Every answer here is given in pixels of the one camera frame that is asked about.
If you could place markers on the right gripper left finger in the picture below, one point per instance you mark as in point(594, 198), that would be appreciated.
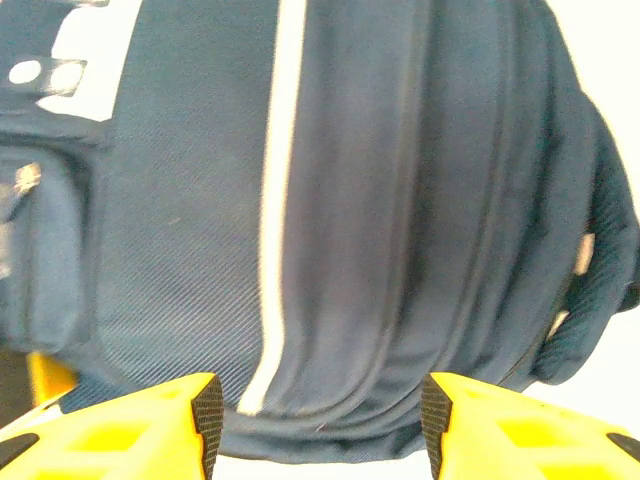
point(125, 440)

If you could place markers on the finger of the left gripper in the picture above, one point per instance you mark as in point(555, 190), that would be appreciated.
point(50, 375)

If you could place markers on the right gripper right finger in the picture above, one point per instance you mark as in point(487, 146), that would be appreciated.
point(525, 440)

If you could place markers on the navy blue backpack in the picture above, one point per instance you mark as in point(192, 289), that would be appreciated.
point(350, 200)

